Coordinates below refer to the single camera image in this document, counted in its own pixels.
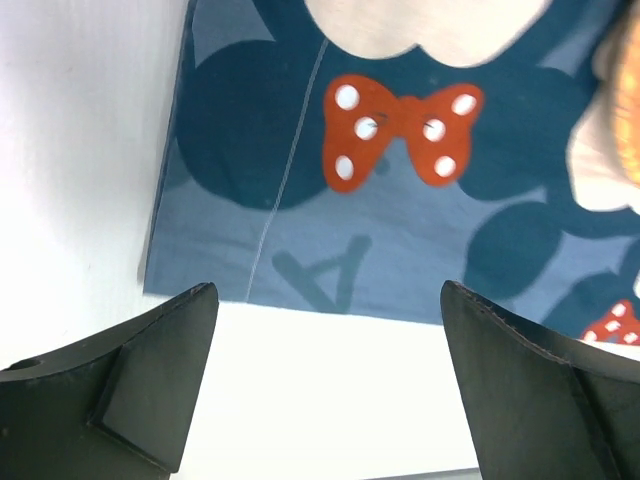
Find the blue cartoon placemat cloth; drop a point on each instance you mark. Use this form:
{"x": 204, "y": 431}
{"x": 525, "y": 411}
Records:
{"x": 349, "y": 157}

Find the round woven orange plate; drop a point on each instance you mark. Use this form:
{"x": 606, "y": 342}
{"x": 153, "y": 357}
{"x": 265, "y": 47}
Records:
{"x": 616, "y": 64}

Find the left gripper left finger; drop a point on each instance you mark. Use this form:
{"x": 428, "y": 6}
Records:
{"x": 119, "y": 401}

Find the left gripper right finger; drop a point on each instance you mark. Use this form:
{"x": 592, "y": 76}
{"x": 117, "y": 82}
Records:
{"x": 540, "y": 405}

